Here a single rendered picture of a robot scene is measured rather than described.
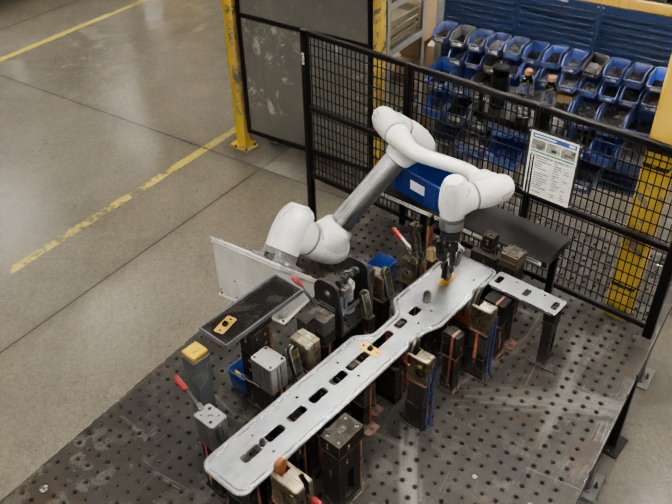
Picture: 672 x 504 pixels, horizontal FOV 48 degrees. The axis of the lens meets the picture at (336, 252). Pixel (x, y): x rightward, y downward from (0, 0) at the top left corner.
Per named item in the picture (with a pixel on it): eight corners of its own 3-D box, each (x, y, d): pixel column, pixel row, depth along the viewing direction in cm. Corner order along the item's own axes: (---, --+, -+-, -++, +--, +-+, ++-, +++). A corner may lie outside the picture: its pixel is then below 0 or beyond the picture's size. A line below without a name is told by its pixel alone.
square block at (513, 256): (506, 328, 316) (517, 260, 294) (490, 319, 321) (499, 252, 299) (516, 318, 321) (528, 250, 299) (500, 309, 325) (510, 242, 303)
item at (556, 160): (569, 211, 305) (582, 143, 286) (519, 191, 317) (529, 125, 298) (571, 209, 306) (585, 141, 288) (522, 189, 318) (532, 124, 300)
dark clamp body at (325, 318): (328, 403, 286) (325, 329, 263) (302, 386, 293) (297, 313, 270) (346, 387, 292) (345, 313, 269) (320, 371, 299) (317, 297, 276)
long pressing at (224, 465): (247, 506, 218) (247, 503, 217) (196, 464, 230) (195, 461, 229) (500, 273, 300) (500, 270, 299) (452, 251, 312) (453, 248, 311)
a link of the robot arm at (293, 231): (257, 240, 328) (276, 194, 329) (288, 253, 340) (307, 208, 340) (277, 249, 315) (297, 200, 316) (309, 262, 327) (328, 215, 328)
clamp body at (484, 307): (482, 385, 292) (492, 319, 270) (456, 371, 298) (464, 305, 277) (494, 372, 297) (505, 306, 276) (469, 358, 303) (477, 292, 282)
